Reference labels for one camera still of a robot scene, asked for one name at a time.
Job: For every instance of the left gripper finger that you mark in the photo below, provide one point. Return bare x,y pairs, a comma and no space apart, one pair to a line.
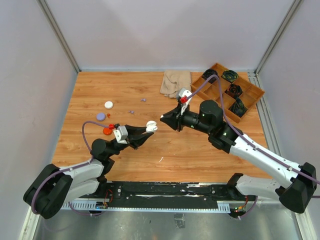
136,130
139,140

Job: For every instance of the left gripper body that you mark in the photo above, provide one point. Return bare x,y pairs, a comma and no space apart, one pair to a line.
132,142

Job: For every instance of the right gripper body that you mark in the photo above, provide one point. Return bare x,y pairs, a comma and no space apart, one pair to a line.
180,118

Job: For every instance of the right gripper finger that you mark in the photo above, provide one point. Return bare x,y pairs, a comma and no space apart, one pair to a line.
172,113
170,121

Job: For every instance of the white earbud charging case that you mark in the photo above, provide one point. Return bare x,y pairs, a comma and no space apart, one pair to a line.
151,126

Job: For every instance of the orange round case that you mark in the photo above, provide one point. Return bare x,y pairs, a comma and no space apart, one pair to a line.
107,131

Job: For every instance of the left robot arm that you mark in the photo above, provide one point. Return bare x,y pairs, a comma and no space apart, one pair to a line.
56,186

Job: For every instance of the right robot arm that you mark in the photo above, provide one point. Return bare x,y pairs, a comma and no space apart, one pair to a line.
291,183

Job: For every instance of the purple round case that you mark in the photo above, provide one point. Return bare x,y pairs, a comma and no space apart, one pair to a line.
101,116

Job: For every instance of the white round case far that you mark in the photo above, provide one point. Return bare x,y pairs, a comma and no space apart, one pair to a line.
108,104

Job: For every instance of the beige folded cloth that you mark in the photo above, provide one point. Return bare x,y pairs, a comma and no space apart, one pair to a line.
173,81

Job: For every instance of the dark rolled sock top-left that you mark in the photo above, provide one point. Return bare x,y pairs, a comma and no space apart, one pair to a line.
208,73

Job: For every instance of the dark rolled sock bottom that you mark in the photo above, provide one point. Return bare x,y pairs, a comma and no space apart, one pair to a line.
238,108

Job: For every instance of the dark rolled sock middle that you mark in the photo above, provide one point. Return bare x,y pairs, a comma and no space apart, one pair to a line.
234,91

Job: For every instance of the dark rolled sock top-right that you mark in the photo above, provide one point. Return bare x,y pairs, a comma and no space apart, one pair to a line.
230,76

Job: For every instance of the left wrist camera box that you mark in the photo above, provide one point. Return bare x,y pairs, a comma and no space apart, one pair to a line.
121,134

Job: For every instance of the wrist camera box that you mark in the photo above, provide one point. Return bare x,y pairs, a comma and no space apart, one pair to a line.
183,97
121,134

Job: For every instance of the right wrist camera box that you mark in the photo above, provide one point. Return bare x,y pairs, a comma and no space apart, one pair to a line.
183,97

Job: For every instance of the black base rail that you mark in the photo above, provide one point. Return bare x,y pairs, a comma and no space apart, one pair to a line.
164,196

